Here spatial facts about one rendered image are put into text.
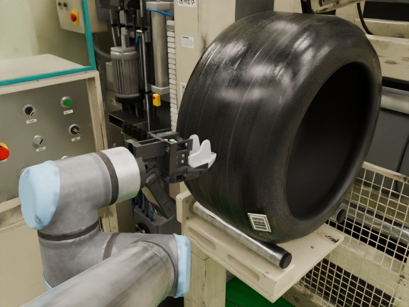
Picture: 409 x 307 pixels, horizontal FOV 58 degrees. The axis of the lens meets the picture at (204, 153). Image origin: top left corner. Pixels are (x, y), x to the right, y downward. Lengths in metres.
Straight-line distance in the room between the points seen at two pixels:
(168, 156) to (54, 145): 0.72
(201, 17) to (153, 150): 0.49
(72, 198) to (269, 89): 0.41
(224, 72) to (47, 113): 0.67
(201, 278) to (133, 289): 1.07
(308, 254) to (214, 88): 0.61
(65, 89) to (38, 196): 0.77
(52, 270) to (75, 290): 0.28
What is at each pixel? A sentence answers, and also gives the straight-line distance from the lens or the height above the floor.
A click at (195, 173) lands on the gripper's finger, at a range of 0.69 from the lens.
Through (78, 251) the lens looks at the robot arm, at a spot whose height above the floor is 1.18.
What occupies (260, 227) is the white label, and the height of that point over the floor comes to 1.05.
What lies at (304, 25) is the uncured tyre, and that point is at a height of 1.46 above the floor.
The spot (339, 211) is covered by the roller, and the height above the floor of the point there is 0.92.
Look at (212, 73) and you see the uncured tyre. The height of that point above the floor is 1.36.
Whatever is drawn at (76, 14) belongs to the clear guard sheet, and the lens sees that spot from 1.25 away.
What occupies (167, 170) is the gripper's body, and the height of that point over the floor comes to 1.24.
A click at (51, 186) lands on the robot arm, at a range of 0.55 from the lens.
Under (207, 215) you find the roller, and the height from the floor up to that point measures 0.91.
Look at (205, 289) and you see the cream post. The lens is 1.49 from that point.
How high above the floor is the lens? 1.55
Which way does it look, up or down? 26 degrees down
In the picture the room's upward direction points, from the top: straight up
